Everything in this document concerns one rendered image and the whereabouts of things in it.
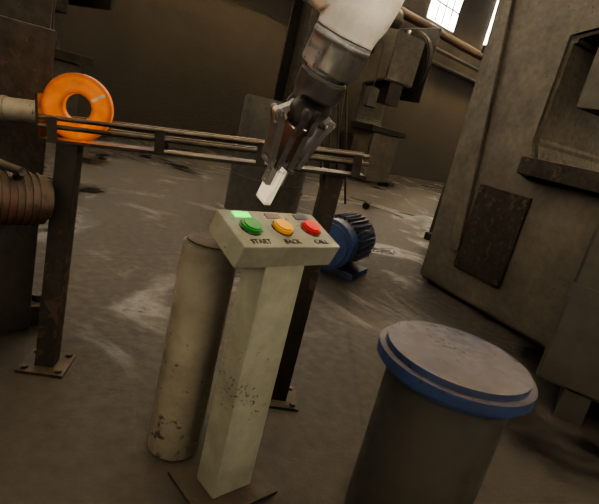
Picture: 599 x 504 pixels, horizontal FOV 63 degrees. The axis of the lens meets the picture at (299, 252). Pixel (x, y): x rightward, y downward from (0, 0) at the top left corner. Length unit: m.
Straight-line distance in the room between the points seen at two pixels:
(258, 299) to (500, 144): 2.23
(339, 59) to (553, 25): 2.32
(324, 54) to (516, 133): 2.24
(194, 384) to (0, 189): 0.61
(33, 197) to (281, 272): 0.64
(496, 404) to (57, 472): 0.88
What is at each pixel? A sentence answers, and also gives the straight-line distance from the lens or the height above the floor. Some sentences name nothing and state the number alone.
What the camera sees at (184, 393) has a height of 0.18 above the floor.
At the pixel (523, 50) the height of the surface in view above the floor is 1.42.
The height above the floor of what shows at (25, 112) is 0.67.
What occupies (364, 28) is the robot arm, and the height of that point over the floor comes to 0.94.
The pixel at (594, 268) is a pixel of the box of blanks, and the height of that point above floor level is 0.56.
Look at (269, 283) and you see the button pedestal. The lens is 0.91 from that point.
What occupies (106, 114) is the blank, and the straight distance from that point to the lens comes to 1.29.
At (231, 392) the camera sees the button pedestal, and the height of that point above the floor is 0.26.
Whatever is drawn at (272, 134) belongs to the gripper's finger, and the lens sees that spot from 0.77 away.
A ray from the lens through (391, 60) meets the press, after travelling 8.65.
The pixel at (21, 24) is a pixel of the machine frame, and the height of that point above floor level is 0.86.
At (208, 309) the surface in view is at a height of 0.39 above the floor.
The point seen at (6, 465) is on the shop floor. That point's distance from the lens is 1.24.
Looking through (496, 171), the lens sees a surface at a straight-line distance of 2.92.
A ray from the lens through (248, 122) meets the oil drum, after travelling 3.65.
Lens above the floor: 0.81
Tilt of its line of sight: 15 degrees down
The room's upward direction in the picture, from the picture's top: 14 degrees clockwise
